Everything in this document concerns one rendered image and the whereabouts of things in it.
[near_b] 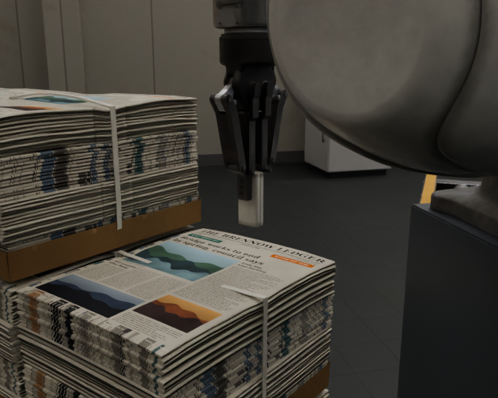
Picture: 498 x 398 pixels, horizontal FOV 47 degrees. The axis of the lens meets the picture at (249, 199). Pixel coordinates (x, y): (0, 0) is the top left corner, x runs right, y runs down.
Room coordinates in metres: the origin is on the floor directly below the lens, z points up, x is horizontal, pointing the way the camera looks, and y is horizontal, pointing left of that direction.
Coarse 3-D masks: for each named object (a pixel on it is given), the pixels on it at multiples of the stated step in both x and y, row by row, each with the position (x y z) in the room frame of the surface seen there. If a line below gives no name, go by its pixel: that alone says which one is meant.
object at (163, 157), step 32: (32, 96) 1.07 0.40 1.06; (64, 96) 1.06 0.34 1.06; (96, 96) 1.04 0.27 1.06; (128, 96) 1.02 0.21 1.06; (160, 96) 1.02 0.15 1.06; (128, 128) 0.90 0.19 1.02; (160, 128) 0.95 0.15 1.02; (192, 128) 1.01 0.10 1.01; (160, 160) 0.94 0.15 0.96; (192, 160) 1.01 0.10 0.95; (160, 192) 0.93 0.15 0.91; (192, 192) 1.00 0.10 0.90
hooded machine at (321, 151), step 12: (312, 132) 5.50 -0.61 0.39; (312, 144) 5.49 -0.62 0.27; (324, 144) 5.22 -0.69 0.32; (336, 144) 5.16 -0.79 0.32; (312, 156) 5.49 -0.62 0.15; (324, 156) 5.21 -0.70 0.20; (336, 156) 5.17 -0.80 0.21; (348, 156) 5.20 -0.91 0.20; (360, 156) 5.23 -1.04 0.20; (312, 168) 5.59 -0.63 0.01; (324, 168) 5.21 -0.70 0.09; (336, 168) 5.17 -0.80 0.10; (348, 168) 5.20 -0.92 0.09; (360, 168) 5.24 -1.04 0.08; (372, 168) 5.27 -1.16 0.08; (384, 168) 5.31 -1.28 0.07
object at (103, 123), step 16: (96, 112) 0.86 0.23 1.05; (96, 128) 0.85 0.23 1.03; (96, 144) 0.85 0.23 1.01; (96, 160) 0.85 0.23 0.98; (112, 160) 0.87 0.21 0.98; (128, 160) 0.89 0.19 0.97; (112, 176) 0.87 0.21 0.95; (128, 176) 0.89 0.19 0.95; (112, 192) 0.86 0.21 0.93; (128, 192) 0.88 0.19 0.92; (112, 208) 0.86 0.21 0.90; (128, 208) 0.88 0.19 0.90
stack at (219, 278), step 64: (128, 256) 0.85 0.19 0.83; (192, 256) 0.85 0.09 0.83; (256, 256) 0.85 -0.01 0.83; (0, 320) 0.74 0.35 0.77; (64, 320) 0.65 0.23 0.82; (128, 320) 0.63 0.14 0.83; (192, 320) 0.63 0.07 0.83; (256, 320) 0.68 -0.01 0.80; (320, 320) 0.81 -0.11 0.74; (0, 384) 0.76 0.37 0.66; (64, 384) 0.66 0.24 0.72; (128, 384) 0.58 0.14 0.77; (192, 384) 0.59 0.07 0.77; (256, 384) 0.68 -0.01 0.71
